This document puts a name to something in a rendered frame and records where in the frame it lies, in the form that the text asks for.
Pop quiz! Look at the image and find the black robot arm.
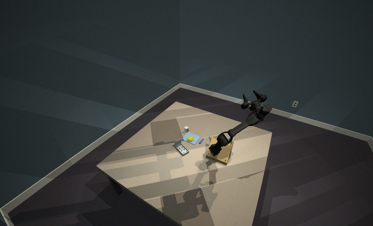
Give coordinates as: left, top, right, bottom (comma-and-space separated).
209, 104, 272, 156

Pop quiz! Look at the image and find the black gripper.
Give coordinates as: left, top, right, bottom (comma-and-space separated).
241, 90, 267, 110

